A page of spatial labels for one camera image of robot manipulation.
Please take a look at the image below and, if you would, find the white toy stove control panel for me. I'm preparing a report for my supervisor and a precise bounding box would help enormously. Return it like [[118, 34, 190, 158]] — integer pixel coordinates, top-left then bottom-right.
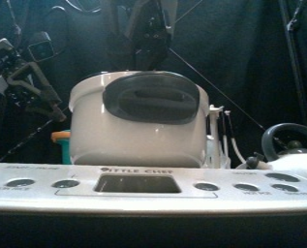
[[0, 161, 307, 215]]

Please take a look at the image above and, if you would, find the thin black diagonal cable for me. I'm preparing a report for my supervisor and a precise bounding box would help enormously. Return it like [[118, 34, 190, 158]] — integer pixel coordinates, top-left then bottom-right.
[[166, 47, 266, 131]]

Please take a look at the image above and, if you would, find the teal cup with orange rim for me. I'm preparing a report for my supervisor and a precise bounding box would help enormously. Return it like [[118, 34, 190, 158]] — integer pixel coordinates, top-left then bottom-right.
[[49, 129, 72, 166]]

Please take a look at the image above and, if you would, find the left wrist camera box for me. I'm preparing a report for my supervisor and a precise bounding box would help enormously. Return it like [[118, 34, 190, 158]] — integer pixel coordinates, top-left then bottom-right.
[[25, 31, 57, 63]]

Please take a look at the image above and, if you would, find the white toy kettle, dark handle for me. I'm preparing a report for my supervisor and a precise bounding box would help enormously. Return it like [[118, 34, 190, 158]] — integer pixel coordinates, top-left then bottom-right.
[[234, 122, 307, 182]]

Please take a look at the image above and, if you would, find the dark grey pot lid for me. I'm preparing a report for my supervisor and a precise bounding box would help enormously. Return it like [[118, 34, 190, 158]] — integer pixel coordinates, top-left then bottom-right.
[[100, 71, 200, 126]]

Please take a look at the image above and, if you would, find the white toy utensil rack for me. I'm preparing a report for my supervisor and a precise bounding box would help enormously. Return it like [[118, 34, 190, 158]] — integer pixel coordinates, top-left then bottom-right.
[[204, 104, 248, 170]]

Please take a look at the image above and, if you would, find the white toy cooking pot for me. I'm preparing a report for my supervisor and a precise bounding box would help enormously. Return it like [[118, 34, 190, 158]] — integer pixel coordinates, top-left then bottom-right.
[[66, 70, 210, 170]]

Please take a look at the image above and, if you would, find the black metal frame pole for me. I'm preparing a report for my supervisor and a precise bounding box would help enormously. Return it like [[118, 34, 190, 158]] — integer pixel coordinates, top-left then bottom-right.
[[276, 0, 307, 129]]

